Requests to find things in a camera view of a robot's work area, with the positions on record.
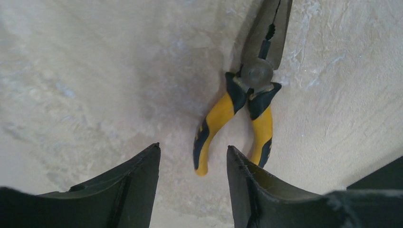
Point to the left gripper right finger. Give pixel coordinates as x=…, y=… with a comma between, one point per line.
x=261, y=200

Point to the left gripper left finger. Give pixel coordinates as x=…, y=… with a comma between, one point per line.
x=122, y=197

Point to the yellow black needle-nose pliers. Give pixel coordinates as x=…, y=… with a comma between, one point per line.
x=251, y=86

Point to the black box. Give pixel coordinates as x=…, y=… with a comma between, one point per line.
x=388, y=177

